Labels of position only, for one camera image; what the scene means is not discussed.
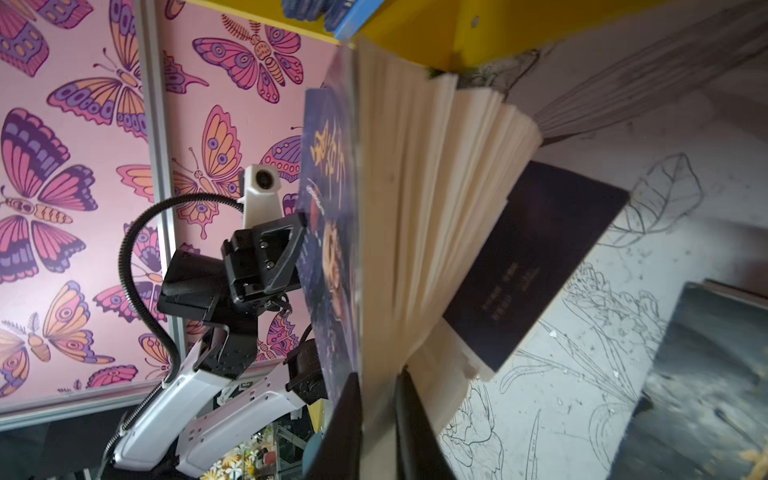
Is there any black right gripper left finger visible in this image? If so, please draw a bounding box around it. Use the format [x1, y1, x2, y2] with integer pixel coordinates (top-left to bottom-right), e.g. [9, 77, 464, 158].
[304, 372, 363, 480]

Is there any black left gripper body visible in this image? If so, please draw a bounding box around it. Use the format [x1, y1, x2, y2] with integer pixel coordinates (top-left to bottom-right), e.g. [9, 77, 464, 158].
[158, 239, 292, 378]

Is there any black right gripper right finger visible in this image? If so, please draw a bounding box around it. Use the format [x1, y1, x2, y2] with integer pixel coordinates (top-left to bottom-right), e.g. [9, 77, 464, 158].
[395, 369, 456, 480]

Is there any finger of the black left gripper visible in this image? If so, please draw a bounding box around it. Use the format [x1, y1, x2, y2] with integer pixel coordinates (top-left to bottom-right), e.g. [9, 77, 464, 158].
[230, 213, 307, 300]

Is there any black notebook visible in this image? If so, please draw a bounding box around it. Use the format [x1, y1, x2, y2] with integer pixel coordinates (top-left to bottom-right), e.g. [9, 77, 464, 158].
[609, 280, 767, 479]

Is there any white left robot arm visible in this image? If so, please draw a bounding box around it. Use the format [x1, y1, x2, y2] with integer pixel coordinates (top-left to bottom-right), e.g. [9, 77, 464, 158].
[104, 214, 327, 479]

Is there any yellow pink blue bookshelf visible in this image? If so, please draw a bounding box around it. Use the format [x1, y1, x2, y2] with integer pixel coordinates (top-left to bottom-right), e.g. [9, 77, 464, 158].
[203, 0, 657, 71]

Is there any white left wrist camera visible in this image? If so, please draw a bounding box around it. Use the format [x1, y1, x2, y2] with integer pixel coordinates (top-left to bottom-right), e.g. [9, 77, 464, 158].
[238, 164, 283, 229]

